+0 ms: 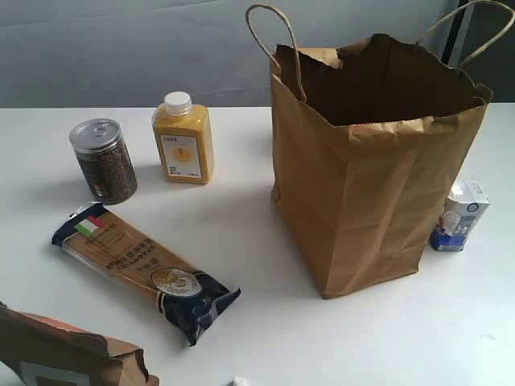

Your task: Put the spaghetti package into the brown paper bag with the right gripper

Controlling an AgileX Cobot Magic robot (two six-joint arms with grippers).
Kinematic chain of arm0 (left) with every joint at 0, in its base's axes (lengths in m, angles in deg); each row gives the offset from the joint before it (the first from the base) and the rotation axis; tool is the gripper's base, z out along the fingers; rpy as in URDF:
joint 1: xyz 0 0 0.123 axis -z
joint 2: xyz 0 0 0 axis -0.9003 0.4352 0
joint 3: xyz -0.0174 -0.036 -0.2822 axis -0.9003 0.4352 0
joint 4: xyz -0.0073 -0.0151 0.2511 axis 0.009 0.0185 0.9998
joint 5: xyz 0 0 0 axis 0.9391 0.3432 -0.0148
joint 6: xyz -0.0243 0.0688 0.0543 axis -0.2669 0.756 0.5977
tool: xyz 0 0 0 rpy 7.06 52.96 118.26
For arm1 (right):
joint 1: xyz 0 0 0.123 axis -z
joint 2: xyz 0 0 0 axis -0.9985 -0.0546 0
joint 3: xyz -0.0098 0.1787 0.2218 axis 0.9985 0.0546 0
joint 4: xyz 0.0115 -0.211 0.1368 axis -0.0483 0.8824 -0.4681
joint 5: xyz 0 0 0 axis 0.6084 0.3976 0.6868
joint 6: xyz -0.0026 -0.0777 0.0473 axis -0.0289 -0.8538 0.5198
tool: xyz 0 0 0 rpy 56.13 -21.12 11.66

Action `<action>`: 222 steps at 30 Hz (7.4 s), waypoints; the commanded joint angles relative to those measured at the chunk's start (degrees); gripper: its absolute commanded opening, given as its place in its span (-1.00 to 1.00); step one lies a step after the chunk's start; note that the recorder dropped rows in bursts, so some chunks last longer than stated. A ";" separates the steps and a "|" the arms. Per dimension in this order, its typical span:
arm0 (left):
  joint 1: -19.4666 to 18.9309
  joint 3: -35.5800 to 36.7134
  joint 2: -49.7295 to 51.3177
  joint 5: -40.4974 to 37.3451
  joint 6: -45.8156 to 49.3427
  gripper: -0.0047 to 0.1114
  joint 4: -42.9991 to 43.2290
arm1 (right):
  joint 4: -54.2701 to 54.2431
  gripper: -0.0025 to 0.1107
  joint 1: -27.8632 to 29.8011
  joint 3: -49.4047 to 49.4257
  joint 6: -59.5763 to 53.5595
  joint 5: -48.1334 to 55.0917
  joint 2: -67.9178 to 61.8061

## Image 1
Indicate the large brown paper bag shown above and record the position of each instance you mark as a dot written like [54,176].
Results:
[368,140]

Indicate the spaghetti pasta packet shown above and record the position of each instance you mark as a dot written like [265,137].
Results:
[187,297]

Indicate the brown kraft paper pouch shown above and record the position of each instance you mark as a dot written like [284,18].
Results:
[45,351]

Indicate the yellow juice bottle white cap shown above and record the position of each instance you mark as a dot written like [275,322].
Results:
[182,131]

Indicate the clear jar of dark seeds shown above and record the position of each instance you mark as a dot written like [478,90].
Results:
[103,157]

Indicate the blue white milk carton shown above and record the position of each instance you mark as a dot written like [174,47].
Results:
[464,206]

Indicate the white backdrop cloth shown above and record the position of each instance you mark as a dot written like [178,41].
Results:
[132,53]

